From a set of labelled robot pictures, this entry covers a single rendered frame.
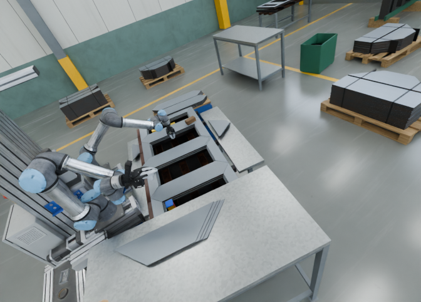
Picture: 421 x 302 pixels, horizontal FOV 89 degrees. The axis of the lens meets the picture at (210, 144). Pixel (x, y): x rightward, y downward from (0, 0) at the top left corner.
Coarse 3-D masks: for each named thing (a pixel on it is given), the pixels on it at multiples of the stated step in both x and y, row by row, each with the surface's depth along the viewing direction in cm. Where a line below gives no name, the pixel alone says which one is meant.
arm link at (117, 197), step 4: (120, 188) 127; (116, 192) 122; (120, 192) 125; (108, 196) 121; (112, 196) 121; (116, 196) 122; (120, 196) 125; (124, 196) 129; (112, 200) 123; (116, 200) 124; (120, 200) 125; (116, 204) 126
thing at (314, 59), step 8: (312, 40) 439; (320, 40) 445; (328, 40) 402; (304, 48) 418; (312, 48) 407; (320, 48) 396; (328, 48) 414; (304, 56) 428; (312, 56) 416; (320, 56) 405; (328, 56) 427; (304, 64) 437; (312, 64) 425; (320, 64) 416; (328, 64) 439; (312, 72) 435; (320, 72) 429
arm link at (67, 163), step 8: (48, 152) 116; (56, 152) 119; (56, 160) 116; (64, 160) 118; (72, 160) 122; (80, 160) 125; (64, 168) 120; (72, 168) 121; (80, 168) 123; (88, 168) 125; (96, 168) 127; (104, 168) 131; (96, 176) 127; (104, 176) 128
